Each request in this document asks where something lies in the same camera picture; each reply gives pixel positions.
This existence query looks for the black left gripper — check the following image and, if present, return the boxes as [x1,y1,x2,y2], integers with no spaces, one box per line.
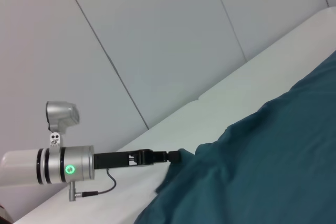
[93,148,184,170]

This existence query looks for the teal blue t-shirt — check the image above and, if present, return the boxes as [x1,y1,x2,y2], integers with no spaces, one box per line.
[133,50,336,224]

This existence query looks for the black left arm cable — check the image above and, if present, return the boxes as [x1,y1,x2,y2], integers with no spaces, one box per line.
[68,168,118,202]

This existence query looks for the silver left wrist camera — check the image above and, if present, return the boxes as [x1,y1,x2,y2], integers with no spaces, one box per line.
[45,100,81,149]

